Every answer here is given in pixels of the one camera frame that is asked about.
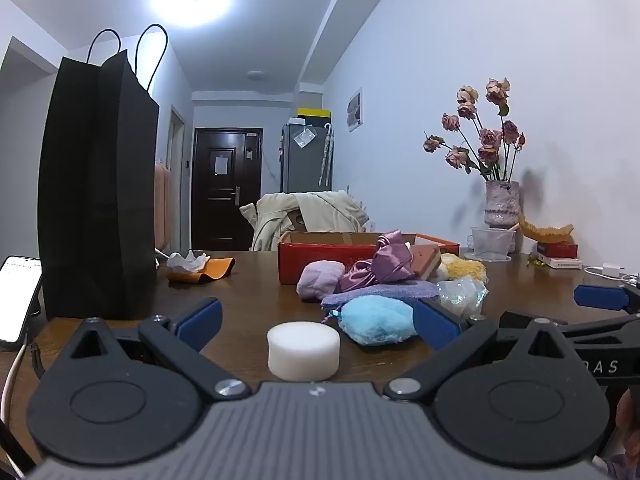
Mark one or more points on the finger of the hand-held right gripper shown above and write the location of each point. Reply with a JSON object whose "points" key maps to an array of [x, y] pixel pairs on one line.
{"points": [[600, 298], [535, 318]]}

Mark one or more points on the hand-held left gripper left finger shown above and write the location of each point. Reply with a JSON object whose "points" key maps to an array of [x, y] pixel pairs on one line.
{"points": [[202, 322]]}

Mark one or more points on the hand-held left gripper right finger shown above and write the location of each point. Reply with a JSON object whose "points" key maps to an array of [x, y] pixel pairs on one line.
{"points": [[435, 322]]}

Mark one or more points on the clear iridescent plastic bag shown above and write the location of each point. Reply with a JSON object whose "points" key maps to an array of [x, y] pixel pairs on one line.
{"points": [[460, 296]]}

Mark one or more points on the blue fluffy puff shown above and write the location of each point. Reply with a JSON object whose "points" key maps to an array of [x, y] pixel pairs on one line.
{"points": [[375, 317]]}

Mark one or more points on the yellow fluffy puff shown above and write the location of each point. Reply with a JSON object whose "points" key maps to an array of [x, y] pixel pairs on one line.
{"points": [[465, 270]]}

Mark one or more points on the lavender knitted pouch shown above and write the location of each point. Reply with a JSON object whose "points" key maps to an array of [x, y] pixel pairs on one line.
{"points": [[380, 292]]}

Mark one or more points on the brown sponge block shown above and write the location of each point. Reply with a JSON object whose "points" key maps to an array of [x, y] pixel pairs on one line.
{"points": [[425, 260]]}

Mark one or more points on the white round sponge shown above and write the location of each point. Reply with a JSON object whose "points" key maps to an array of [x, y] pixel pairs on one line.
{"points": [[303, 352]]}

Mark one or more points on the red cardboard box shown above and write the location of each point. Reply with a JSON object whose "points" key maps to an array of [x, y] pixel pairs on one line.
{"points": [[290, 260]]}

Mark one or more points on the purple fluffy towel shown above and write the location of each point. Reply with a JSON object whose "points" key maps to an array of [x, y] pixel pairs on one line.
{"points": [[320, 280]]}

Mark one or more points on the person's right hand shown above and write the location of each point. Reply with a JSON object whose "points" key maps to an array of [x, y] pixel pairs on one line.
{"points": [[629, 422]]}

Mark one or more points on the white charger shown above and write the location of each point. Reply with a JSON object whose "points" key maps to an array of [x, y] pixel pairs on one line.
{"points": [[612, 270]]}

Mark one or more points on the white book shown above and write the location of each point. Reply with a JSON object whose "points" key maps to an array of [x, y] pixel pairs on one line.
{"points": [[562, 262]]}

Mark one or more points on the orange cloth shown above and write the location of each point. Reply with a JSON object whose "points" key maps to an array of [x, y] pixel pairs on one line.
{"points": [[215, 267]]}

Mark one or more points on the small yellow trinkets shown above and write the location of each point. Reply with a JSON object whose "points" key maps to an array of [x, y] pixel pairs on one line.
{"points": [[535, 260]]}

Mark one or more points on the orange translucent plastic tray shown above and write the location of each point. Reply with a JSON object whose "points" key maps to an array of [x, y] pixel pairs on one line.
{"points": [[545, 234]]}

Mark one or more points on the clear plastic cup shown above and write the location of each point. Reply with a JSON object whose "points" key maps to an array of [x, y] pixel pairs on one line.
{"points": [[487, 245]]}

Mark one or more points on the pink mottled vase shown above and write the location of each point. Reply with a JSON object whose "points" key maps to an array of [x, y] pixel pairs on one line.
{"points": [[501, 205]]}

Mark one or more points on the pink suitcase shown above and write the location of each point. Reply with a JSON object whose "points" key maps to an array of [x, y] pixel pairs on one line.
{"points": [[162, 205]]}

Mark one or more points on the dark brown door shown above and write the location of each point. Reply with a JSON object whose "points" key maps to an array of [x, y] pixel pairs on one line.
{"points": [[225, 195]]}

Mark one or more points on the paper on door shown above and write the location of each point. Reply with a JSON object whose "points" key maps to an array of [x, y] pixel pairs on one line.
{"points": [[220, 165]]}

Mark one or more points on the beige jacket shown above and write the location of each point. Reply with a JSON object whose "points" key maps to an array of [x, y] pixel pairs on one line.
{"points": [[320, 212]]}

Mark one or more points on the white door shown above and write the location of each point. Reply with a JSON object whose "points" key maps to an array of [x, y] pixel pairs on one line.
{"points": [[176, 160]]}

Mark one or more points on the black paper bag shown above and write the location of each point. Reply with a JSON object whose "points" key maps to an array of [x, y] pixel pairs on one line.
{"points": [[100, 185]]}

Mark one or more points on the grey fridge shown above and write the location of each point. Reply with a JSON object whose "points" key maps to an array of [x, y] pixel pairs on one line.
{"points": [[300, 170]]}

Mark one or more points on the dried pink roses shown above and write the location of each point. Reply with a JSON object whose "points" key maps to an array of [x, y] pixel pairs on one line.
{"points": [[487, 142]]}

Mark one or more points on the smartphone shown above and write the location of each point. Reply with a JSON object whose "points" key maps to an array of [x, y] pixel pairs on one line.
{"points": [[17, 295]]}

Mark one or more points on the folded umbrella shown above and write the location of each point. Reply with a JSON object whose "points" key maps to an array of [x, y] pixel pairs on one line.
{"points": [[326, 155]]}

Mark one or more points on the paper on fridge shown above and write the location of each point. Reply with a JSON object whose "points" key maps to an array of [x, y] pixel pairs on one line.
{"points": [[304, 137]]}

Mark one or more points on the yellow box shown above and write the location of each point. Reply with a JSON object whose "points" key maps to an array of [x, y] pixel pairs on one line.
{"points": [[312, 113]]}

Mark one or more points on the wall picture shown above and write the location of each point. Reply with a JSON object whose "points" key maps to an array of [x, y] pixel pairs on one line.
{"points": [[354, 110]]}

